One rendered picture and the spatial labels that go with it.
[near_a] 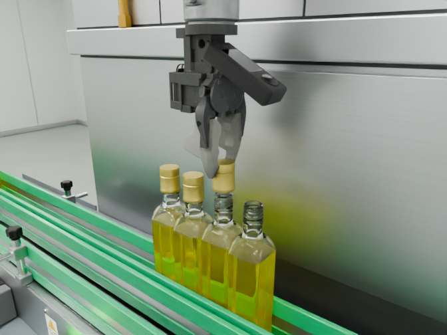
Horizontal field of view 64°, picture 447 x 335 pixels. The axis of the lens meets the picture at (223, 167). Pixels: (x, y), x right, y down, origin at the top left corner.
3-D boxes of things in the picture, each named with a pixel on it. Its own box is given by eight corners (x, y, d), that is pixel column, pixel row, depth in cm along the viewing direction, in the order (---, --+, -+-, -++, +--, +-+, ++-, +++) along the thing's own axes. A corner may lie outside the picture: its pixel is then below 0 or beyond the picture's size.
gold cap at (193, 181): (209, 198, 59) (208, 173, 58) (194, 205, 56) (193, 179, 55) (193, 193, 61) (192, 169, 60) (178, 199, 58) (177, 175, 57)
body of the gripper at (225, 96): (203, 106, 58) (201, 27, 54) (247, 112, 53) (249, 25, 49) (169, 113, 52) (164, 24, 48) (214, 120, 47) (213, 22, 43)
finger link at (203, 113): (212, 145, 52) (217, 85, 51) (221, 147, 51) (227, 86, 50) (191, 147, 49) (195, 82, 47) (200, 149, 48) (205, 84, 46)
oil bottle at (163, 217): (196, 300, 71) (193, 201, 64) (176, 316, 66) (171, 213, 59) (176, 288, 74) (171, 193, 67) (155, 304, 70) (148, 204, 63)
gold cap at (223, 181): (239, 187, 55) (240, 161, 54) (225, 195, 52) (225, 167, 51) (221, 183, 57) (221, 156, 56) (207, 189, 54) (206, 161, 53)
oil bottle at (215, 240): (245, 326, 64) (248, 219, 57) (226, 346, 60) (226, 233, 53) (221, 313, 67) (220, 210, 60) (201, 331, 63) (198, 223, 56)
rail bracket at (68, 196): (94, 220, 104) (88, 177, 99) (72, 229, 99) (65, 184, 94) (86, 216, 106) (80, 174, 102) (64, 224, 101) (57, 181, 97)
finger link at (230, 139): (216, 158, 61) (210, 106, 57) (245, 165, 57) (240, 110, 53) (204, 165, 59) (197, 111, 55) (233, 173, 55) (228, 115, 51)
